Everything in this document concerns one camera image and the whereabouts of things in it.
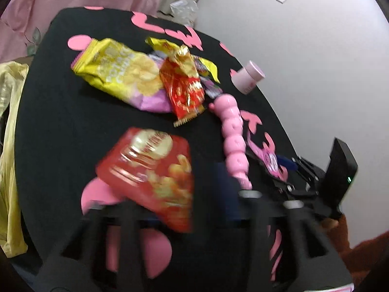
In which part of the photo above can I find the yellow snack packet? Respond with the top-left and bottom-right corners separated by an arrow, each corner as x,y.
146,36 -> 220,83

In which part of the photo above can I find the red snack bag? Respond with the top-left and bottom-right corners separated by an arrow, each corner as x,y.
96,128 -> 195,233

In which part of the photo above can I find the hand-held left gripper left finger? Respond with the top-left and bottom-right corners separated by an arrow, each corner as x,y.
36,199 -> 159,292

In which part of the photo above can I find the red gold snack packet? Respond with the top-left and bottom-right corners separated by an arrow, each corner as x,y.
159,45 -> 205,128

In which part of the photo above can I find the yellow purple chips bag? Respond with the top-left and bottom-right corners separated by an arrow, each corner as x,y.
71,38 -> 174,113

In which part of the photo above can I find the pink printed wrapper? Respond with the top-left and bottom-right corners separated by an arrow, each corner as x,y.
246,132 -> 289,180

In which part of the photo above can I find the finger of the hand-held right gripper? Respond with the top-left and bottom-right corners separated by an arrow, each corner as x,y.
275,155 -> 317,177
252,158 -> 304,195

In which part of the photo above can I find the bed with pink sheet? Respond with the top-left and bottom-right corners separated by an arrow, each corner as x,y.
0,0 -> 161,64

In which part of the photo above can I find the person's right forearm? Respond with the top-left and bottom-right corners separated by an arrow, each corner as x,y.
319,213 -> 389,283

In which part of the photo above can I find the pink cup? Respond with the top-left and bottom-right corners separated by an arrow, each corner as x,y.
231,60 -> 265,95

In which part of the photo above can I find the pink caterpillar toy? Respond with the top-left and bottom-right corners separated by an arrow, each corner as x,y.
209,94 -> 253,191

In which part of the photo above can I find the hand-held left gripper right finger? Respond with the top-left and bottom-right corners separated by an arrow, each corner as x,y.
213,161 -> 353,292

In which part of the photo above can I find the white plastic bag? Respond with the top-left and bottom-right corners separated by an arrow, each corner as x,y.
169,0 -> 199,26

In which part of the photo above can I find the purple printed packet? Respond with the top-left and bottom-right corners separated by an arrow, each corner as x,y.
149,53 -> 224,99

